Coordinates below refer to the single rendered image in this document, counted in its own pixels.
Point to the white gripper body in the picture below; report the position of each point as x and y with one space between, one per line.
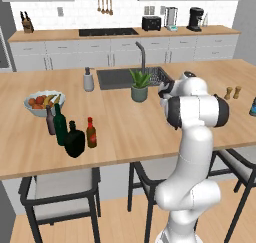
162 102

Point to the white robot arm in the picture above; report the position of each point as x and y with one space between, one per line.
196 153

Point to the green plant in grey pot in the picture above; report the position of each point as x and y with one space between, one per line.
139 93

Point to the grey tap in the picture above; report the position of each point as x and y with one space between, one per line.
143 58

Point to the dark grey sink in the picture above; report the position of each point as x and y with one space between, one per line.
113 78

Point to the wooden shaker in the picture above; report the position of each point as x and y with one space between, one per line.
228 94
237 93

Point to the black stool with grey seat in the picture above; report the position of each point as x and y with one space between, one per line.
60 187
156 170
245 168

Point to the grey soap dispenser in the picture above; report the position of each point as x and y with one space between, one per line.
88 82

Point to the red sauce bottle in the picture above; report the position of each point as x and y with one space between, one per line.
91 137

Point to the black toaster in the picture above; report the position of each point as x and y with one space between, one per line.
151 23

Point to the silver blender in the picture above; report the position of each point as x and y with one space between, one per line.
171 17

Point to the black hob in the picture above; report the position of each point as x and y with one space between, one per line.
108 32

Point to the black coffee machine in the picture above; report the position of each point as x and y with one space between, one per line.
195 18

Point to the blue can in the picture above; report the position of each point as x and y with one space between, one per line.
253 107

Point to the grey base cupboard run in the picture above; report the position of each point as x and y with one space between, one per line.
83 53

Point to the squat black glass bottle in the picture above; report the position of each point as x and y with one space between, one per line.
75 143

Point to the hanging wooden utensil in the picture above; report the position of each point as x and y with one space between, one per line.
103 10
99 9
107 11
111 11

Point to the tall green glass bottle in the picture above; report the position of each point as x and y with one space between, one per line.
60 127

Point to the yellow bananas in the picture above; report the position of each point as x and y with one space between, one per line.
50 99

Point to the small purple glass bottle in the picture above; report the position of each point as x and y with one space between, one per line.
50 125

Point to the white fruit bowl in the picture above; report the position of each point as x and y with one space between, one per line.
33 111

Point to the orange fruit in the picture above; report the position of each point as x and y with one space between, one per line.
32 101

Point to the wooden knife block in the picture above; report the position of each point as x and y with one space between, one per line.
28 24

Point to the steel oven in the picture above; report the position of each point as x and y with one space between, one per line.
4 53

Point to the grey double wall socket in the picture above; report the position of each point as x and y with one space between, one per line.
149 10

